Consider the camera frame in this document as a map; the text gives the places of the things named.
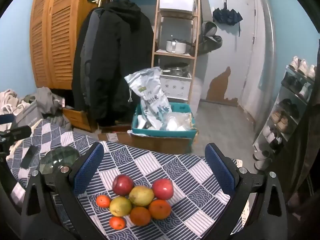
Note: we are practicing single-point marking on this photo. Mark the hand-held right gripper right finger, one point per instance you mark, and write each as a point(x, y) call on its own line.
point(220, 170)

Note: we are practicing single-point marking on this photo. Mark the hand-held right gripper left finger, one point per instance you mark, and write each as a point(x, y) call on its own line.
point(88, 167)

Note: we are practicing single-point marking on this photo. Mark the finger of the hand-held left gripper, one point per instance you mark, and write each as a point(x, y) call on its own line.
point(20, 131)
point(6, 119)

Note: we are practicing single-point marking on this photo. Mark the clear glass bowl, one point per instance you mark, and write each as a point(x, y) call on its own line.
point(58, 156)

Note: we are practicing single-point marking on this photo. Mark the small tangerine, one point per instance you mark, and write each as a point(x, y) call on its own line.
point(103, 201)
point(117, 223)

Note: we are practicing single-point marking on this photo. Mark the dark red apple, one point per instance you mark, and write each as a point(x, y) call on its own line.
point(122, 185)

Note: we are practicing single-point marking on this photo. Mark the yellow green pear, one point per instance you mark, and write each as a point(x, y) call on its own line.
point(120, 206)
point(141, 195)

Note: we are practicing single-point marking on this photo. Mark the bright red apple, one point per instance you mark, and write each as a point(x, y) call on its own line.
point(163, 188)

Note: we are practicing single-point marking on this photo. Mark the large orange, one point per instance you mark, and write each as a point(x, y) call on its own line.
point(160, 208)
point(140, 216)

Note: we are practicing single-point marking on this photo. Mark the grey storage box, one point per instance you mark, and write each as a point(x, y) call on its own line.
point(27, 116)

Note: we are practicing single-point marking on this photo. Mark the white clothes pile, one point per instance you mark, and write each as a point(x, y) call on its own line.
point(10, 100)

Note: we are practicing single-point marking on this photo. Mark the black phone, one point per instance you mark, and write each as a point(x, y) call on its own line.
point(28, 156)

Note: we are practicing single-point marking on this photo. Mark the grey clothes pile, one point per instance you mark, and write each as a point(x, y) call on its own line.
point(47, 100)

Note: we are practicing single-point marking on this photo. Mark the wooden drawer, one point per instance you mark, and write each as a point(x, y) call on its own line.
point(77, 117)

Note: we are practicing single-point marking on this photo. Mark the clear plastic bag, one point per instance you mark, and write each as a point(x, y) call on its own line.
point(177, 121)

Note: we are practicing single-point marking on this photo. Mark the brown cardboard box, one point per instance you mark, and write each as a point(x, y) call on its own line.
point(160, 145)

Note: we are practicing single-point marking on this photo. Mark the blue white patterned tablecloth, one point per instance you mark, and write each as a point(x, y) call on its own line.
point(155, 165)

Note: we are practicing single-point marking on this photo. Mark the teal plastic bin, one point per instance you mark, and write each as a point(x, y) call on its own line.
point(162, 133)

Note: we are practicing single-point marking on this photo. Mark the shoe rack with shoes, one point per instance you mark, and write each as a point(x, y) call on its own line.
point(281, 122)

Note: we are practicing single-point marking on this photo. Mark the wooden louvered door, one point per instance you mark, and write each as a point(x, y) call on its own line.
point(67, 30)
point(38, 37)

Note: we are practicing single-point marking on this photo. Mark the white patterned box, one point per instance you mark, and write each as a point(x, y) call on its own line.
point(175, 86)

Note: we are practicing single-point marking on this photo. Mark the white printed rice bag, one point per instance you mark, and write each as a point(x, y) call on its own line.
point(147, 92)

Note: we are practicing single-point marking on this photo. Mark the grey hanging jacket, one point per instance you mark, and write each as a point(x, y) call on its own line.
point(86, 55)

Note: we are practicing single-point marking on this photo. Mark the steel steamer pot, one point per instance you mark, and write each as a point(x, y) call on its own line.
point(175, 68)

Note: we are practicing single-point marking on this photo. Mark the white door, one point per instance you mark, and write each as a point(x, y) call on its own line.
point(237, 55)

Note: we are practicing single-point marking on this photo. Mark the black hanging jacket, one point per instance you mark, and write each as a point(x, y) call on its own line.
point(120, 55)

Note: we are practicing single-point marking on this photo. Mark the silver vertical pipe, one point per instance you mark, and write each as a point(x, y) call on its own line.
point(268, 55)

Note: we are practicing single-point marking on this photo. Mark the dark hanging pan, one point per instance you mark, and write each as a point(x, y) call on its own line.
point(212, 42)
point(209, 28)

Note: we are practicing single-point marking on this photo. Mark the steel cooking pot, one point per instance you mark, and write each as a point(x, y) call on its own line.
point(176, 46)

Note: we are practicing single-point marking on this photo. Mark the wooden shelf rack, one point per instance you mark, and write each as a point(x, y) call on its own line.
point(156, 42)

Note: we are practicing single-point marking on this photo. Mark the dark folded umbrella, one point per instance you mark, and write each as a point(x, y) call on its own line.
point(226, 16)

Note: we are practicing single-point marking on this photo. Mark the white storage box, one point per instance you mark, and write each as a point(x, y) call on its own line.
point(176, 2)

